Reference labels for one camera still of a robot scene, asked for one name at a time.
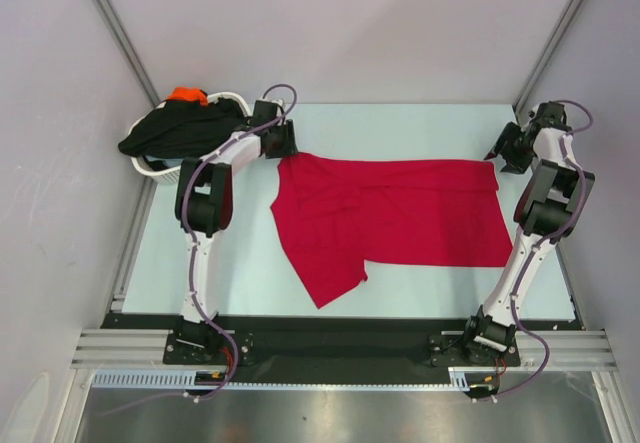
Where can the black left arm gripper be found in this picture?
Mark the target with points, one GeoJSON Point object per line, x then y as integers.
{"type": "Point", "coordinates": [288, 147]}

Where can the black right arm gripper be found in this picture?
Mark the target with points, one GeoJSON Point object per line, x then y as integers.
{"type": "Point", "coordinates": [513, 145]}

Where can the red t shirt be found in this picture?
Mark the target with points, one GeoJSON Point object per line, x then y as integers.
{"type": "Point", "coordinates": [334, 216]}

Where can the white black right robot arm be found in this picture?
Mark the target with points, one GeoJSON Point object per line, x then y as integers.
{"type": "Point", "coordinates": [546, 213]}

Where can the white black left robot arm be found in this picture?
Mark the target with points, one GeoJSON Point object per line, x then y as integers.
{"type": "Point", "coordinates": [204, 199]}

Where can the orange t shirt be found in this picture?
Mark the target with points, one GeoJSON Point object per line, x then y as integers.
{"type": "Point", "coordinates": [189, 94]}

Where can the black t shirt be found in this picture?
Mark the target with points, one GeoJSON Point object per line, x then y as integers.
{"type": "Point", "coordinates": [183, 129]}

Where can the light blue t shirt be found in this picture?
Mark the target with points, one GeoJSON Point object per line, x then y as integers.
{"type": "Point", "coordinates": [158, 165]}

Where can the white plastic laundry basket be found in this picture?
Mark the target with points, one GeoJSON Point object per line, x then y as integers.
{"type": "Point", "coordinates": [171, 176]}

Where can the right aluminium corner post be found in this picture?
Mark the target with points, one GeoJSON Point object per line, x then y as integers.
{"type": "Point", "coordinates": [561, 28]}

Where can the aluminium corner post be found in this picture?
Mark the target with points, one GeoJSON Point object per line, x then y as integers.
{"type": "Point", "coordinates": [561, 28]}
{"type": "Point", "coordinates": [109, 14]}

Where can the aluminium front rail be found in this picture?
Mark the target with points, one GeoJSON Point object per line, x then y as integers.
{"type": "Point", "coordinates": [118, 348]}

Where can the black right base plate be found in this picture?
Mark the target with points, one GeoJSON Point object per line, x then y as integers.
{"type": "Point", "coordinates": [451, 349]}

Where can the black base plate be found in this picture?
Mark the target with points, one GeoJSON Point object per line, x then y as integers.
{"type": "Point", "coordinates": [451, 349]}
{"type": "Point", "coordinates": [212, 352]}

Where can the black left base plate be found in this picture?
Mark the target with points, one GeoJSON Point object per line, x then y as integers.
{"type": "Point", "coordinates": [212, 352]}

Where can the left aluminium corner post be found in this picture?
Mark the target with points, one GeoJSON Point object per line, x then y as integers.
{"type": "Point", "coordinates": [109, 14]}

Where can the white slotted cable duct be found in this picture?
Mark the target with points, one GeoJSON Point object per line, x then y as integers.
{"type": "Point", "coordinates": [158, 379]}

